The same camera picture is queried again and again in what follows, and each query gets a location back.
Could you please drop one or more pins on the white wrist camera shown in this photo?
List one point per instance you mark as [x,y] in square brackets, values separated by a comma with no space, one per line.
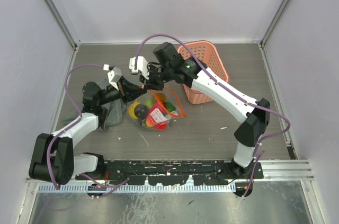
[138,65]
[114,74]

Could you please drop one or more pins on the yellow pear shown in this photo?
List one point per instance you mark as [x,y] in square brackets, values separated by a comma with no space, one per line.
[131,110]

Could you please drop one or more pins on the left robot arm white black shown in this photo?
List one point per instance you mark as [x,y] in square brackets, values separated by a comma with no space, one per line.
[53,158]

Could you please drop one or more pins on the clear zip bag orange zipper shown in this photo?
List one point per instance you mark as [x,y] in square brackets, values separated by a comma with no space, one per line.
[149,99]

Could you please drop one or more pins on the white slotted cable duct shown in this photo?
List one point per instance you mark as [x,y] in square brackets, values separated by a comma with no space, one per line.
[186,188]

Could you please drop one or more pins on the red apple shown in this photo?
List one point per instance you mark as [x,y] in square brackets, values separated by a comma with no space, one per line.
[161,126]

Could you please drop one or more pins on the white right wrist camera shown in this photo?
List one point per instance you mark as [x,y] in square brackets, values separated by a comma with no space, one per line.
[138,65]

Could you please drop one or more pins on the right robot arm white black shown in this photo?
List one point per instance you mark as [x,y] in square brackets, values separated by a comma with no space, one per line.
[252,115]

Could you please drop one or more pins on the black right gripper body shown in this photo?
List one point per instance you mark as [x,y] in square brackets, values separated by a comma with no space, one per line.
[157,77]

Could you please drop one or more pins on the brown kiwi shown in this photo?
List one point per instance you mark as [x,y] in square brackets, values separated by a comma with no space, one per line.
[161,96]

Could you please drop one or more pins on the dark plum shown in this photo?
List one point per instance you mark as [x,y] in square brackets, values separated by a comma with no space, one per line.
[141,111]

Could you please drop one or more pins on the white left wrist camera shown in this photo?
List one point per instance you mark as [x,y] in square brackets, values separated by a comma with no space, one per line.
[114,74]

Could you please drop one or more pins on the grey cloth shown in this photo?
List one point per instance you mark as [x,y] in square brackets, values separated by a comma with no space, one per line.
[115,110]

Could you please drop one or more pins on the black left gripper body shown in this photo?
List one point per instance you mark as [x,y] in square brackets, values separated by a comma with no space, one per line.
[109,94]

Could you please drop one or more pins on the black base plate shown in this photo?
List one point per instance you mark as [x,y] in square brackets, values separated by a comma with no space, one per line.
[203,172]

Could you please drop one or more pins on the green apple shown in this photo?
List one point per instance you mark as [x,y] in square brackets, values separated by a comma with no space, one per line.
[169,106]

